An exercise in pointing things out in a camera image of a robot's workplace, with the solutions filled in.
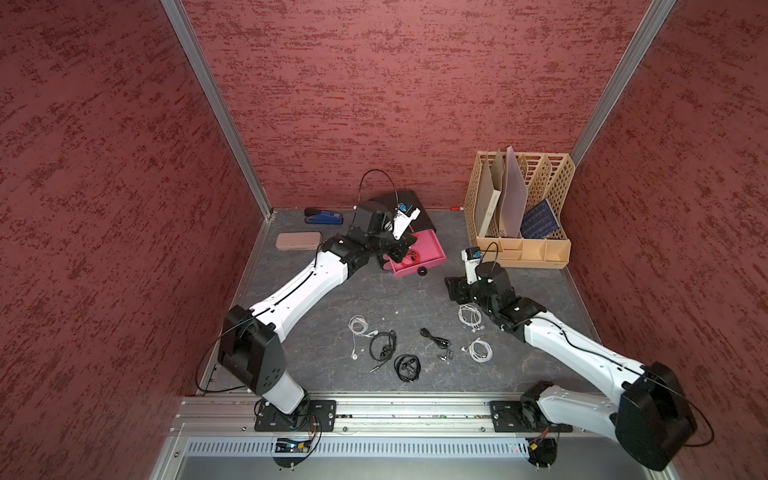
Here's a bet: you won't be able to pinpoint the black pink drawer cabinet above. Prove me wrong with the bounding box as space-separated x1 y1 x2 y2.
378 190 447 278

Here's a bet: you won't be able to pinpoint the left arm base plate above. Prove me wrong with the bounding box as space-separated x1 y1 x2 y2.
254 399 337 433

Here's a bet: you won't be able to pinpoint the black earphones middle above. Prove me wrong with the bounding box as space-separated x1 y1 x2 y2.
369 330 397 373

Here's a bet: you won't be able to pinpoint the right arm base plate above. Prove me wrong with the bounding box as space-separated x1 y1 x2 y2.
489 401 573 434

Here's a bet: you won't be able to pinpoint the black earphones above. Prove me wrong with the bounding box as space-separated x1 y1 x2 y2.
420 327 453 363
369 330 397 373
393 354 421 383

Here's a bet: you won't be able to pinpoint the beige paper folder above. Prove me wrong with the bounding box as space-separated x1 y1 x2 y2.
475 151 506 237

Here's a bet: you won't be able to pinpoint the black earphones right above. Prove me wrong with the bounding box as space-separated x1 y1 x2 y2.
420 327 453 363

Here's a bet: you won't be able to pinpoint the translucent grey folder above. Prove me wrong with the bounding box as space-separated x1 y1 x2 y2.
499 146 528 238

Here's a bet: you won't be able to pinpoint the aluminium corner post left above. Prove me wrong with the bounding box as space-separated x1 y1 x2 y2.
161 0 273 221

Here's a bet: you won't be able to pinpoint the black earphones bottom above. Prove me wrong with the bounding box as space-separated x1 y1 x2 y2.
393 354 421 383

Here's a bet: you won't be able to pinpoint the aluminium corner post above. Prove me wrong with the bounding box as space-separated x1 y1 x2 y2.
570 0 676 167
161 0 273 221

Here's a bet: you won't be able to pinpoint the pink pencil case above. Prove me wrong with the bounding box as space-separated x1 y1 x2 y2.
276 231 323 251

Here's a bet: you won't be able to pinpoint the beige file organizer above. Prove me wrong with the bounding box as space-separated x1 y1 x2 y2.
464 147 575 270

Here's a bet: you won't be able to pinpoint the dark blue notebook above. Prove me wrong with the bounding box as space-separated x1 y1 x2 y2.
520 199 561 239

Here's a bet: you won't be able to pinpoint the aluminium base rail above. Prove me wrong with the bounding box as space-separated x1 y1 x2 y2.
173 392 658 438

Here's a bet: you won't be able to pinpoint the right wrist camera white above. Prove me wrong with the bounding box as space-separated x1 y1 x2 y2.
461 247 483 285

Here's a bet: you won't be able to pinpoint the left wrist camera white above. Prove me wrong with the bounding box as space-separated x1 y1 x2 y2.
392 203 421 240

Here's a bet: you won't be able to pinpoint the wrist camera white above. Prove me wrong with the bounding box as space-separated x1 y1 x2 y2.
461 247 483 285
392 203 421 240

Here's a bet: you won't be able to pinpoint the blue black stapler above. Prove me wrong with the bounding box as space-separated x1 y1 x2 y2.
304 208 344 225

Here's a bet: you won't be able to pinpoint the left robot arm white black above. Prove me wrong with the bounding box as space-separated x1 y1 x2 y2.
213 201 421 415

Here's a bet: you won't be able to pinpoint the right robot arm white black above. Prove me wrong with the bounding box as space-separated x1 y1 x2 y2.
444 262 703 471

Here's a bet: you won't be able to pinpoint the white earphones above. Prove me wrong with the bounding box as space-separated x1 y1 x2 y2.
457 304 484 332
461 338 494 364
347 315 379 360

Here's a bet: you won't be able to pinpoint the aluminium corner post right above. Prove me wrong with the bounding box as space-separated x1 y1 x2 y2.
570 0 676 167

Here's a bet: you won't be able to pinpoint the red earphones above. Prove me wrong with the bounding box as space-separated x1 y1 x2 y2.
400 249 420 268

